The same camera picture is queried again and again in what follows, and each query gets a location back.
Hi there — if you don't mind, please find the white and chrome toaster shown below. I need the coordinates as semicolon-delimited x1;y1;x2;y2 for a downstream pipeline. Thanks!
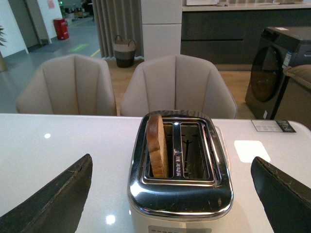
127;110;234;233

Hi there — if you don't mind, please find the beige curtain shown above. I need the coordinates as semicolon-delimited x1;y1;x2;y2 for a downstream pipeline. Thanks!
92;0;143;58

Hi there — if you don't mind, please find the beige chair on right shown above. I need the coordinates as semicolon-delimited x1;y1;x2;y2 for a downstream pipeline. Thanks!
120;54;237;119

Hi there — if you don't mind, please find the beige cushion at right edge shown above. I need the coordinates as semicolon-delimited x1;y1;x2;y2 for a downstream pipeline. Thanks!
283;64;311;89

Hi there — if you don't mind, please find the beige chair on left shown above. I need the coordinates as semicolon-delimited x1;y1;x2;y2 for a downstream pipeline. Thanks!
16;54;117;116

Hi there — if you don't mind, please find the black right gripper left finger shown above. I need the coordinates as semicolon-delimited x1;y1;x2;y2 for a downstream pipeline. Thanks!
0;154;93;233

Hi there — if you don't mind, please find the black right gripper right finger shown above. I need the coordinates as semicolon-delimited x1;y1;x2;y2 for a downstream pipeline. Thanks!
251;157;311;233

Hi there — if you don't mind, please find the red cabinet box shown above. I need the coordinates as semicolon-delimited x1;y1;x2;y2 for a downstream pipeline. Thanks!
53;18;69;40

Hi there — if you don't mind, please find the beige chair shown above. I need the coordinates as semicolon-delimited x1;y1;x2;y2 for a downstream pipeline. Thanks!
120;54;237;119
16;54;117;116

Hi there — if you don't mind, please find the dark grey kitchen counter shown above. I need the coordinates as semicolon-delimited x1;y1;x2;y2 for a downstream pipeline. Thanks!
181;0;311;70

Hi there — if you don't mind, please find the white pillar cabinet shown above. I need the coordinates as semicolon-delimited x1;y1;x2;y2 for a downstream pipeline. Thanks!
140;0;183;61

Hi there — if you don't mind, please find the slice of brown bread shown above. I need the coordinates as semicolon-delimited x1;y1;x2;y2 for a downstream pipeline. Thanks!
146;114;169;178

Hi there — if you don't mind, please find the black washing machine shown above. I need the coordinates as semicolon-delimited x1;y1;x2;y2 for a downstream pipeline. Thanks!
245;27;311;119

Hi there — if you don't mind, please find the black and white label card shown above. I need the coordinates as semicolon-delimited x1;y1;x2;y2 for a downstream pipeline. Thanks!
251;120;296;133

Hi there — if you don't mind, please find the woven basket with handles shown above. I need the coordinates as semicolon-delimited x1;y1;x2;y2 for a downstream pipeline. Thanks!
113;35;136;68

